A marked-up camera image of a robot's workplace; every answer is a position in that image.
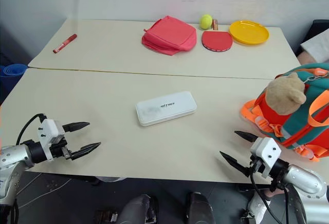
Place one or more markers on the black rounded shape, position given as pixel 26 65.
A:
pixel 200 208

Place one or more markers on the yellow plastic plate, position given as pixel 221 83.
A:
pixel 248 32

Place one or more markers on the person in grey shirt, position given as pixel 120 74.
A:
pixel 316 46

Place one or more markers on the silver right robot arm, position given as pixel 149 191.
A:
pixel 303 180

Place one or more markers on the red table tennis paddle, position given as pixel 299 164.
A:
pixel 217 41

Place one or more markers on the blue rolled mat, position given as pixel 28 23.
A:
pixel 13 73

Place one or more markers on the white rectangular case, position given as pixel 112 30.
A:
pixel 165 108

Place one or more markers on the pink fabric bag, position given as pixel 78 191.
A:
pixel 169 36

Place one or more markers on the grey rounded shape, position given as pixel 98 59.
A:
pixel 136 208

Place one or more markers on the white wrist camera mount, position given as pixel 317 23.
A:
pixel 266 148
pixel 48 131

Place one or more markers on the yellow-green tennis ball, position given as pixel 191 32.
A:
pixel 206 21

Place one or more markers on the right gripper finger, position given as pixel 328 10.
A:
pixel 235 162
pixel 247 136

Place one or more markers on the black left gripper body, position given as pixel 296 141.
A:
pixel 60 151

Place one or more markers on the green orange bear backpack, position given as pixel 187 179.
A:
pixel 300 121

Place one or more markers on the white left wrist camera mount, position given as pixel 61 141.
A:
pixel 48 131

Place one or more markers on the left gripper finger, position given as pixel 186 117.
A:
pixel 77 126
pixel 86 149

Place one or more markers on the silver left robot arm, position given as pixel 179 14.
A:
pixel 13 157

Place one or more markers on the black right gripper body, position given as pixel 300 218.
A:
pixel 255 168

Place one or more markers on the small brown striped roll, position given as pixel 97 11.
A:
pixel 215 24

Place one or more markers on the red marker pen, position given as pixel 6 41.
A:
pixel 64 43

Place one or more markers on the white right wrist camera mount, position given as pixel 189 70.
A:
pixel 266 148

